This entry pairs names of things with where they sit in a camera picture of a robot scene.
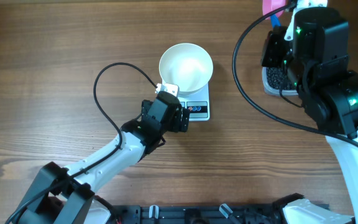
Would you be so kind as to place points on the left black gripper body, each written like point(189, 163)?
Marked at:
point(174, 126)

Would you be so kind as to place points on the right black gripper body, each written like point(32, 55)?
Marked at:
point(276, 52)

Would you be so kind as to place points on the pink scoop blue handle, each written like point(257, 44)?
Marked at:
point(271, 5)

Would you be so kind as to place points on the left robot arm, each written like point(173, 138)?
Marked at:
point(65, 194)

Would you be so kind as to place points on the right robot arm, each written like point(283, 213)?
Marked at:
point(312, 54)

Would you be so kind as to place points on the white digital kitchen scale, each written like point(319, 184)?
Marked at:
point(197, 102)

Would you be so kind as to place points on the white round bowl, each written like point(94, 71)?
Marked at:
point(187, 66)

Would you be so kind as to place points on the black beans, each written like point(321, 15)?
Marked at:
point(278, 79)

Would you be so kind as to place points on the clear plastic container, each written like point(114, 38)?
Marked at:
point(270, 90)

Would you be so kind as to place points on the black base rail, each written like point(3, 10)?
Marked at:
point(154, 214)

